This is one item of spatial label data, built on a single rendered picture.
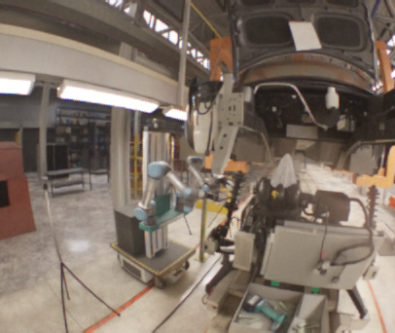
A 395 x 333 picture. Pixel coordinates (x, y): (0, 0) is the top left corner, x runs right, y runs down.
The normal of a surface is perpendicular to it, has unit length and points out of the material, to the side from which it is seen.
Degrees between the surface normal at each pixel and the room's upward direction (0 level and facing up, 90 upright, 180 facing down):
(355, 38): 116
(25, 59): 90
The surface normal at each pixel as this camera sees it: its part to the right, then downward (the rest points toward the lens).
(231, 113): -0.47, 0.09
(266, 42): -0.40, 0.50
